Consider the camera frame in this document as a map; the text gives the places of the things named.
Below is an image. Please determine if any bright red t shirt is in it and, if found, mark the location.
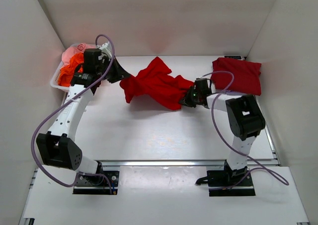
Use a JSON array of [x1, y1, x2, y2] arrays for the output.
[[120, 57, 194, 111]]

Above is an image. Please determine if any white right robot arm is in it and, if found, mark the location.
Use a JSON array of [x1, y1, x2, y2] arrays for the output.
[[180, 78, 265, 179]]

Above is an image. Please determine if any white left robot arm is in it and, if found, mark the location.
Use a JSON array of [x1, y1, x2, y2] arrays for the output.
[[36, 43, 130, 174]]

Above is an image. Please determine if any pink t shirt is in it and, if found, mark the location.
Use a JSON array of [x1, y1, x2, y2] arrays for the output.
[[62, 43, 96, 65]]

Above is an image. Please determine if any orange t shirt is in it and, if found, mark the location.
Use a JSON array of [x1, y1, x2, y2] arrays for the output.
[[58, 52, 84, 87]]

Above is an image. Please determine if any white plastic laundry basket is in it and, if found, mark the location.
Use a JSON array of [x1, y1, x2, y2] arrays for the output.
[[50, 43, 100, 94]]

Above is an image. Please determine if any folded dark red t shirt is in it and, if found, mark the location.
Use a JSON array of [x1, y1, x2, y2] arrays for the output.
[[211, 58, 261, 96]]

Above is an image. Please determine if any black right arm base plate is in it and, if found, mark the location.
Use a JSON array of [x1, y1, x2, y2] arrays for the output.
[[195, 166, 256, 197]]

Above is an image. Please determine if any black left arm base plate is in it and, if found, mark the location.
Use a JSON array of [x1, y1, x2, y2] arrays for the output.
[[73, 161, 120, 196]]

